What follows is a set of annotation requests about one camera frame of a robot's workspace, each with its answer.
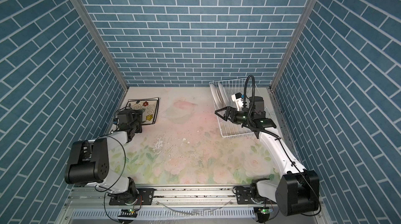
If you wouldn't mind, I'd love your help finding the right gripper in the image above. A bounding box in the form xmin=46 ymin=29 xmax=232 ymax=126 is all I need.
xmin=217 ymin=107 xmax=254 ymax=126

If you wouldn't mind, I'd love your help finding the black square plate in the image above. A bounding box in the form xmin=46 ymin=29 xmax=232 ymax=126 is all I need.
xmin=126 ymin=97 xmax=160 ymax=125

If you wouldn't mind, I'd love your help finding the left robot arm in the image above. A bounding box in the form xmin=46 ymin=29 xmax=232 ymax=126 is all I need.
xmin=64 ymin=107 xmax=143 ymax=198

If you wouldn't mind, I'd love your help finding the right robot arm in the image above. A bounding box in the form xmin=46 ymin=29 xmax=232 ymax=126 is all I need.
xmin=215 ymin=93 xmax=321 ymax=216

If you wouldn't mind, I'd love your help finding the round white plate inner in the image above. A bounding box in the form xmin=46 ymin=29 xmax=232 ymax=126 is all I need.
xmin=218 ymin=82 xmax=231 ymax=107

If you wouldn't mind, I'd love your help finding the round white plate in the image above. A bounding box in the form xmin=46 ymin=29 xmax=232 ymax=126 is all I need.
xmin=218 ymin=82 xmax=231 ymax=107
xmin=209 ymin=84 xmax=221 ymax=109

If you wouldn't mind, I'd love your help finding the round white plate outer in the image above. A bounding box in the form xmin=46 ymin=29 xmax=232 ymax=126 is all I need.
xmin=209 ymin=84 xmax=221 ymax=109

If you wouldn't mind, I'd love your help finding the left corner metal profile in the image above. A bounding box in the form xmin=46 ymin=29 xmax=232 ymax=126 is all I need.
xmin=70 ymin=0 xmax=128 ymax=92

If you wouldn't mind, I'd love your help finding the corner metal profile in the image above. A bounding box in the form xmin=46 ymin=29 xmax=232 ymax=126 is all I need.
xmin=70 ymin=0 xmax=128 ymax=92
xmin=269 ymin=0 xmax=317 ymax=91

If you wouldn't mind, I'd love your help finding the right corner metal profile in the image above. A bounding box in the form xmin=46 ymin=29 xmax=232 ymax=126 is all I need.
xmin=269 ymin=0 xmax=317 ymax=91

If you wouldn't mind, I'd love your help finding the white wire dish rack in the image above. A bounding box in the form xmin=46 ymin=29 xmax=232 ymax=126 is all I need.
xmin=209 ymin=75 xmax=278 ymax=138

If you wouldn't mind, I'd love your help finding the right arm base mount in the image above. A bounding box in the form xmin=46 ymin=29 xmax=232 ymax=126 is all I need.
xmin=232 ymin=186 xmax=276 ymax=205

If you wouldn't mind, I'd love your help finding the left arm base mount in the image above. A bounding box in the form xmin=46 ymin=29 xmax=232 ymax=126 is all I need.
xmin=109 ymin=188 xmax=155 ymax=206

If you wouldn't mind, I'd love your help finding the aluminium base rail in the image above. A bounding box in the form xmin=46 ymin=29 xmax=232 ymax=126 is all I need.
xmin=62 ymin=185 xmax=323 ymax=208

